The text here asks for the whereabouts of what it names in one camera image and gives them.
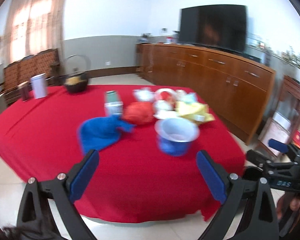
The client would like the person's right hand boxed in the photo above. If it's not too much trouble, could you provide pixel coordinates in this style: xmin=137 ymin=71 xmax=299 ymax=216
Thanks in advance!
xmin=276 ymin=194 xmax=300 ymax=219

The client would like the pink floral cushion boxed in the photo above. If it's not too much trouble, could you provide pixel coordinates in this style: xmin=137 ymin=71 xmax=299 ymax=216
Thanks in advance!
xmin=258 ymin=118 xmax=289 ymax=157

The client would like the carved dark wood stand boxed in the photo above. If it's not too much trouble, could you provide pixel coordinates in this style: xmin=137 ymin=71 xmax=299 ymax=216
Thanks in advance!
xmin=255 ymin=75 xmax=300 ymax=158

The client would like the yellow snack bag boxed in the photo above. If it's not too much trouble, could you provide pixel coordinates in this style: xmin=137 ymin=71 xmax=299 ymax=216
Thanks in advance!
xmin=175 ymin=101 xmax=215 ymax=126

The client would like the long wooden sideboard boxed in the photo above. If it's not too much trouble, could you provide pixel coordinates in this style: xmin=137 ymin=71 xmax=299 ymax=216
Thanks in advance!
xmin=136 ymin=44 xmax=276 ymax=145

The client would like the blue white paper bowl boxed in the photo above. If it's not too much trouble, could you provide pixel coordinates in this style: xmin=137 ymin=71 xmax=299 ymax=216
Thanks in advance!
xmin=154 ymin=118 xmax=200 ymax=157

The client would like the red white paper cup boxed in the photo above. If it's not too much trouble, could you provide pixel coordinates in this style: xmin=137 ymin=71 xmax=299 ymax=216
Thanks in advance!
xmin=154 ymin=88 xmax=178 ymax=111

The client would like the red tablecloth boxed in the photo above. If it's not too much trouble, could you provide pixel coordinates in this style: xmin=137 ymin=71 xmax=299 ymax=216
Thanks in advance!
xmin=0 ymin=85 xmax=245 ymax=223

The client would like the blue cloth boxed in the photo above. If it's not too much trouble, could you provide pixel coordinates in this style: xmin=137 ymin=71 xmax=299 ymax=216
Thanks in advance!
xmin=77 ymin=114 xmax=135 ymax=155

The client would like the red crumpled ball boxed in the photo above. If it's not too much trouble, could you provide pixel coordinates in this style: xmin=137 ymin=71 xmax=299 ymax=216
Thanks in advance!
xmin=122 ymin=101 xmax=154 ymax=125

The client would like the carved wooden sofa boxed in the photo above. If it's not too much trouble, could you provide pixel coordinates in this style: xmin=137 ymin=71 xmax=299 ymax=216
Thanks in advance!
xmin=0 ymin=49 xmax=63 ymax=105

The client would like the black flat television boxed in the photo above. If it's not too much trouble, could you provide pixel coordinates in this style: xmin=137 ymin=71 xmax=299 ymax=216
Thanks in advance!
xmin=179 ymin=4 xmax=248 ymax=53

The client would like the dark red tin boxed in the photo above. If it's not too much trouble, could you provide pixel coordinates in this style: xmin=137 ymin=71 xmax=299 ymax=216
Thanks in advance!
xmin=18 ymin=81 xmax=31 ymax=101

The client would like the green white box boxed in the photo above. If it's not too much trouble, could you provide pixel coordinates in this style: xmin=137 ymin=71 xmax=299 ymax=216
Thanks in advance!
xmin=104 ymin=90 xmax=123 ymax=116

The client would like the white tin canister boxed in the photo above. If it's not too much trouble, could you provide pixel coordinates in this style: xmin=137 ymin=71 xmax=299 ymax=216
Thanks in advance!
xmin=30 ymin=73 xmax=47 ymax=99

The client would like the beige curtain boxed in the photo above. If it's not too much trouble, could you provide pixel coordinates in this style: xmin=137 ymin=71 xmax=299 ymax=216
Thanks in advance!
xmin=4 ymin=0 xmax=65 ymax=64

